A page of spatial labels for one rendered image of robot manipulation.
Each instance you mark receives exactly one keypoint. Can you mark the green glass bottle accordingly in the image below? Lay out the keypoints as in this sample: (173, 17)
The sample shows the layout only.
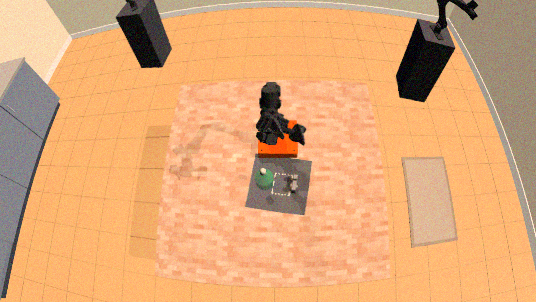
(264, 179)

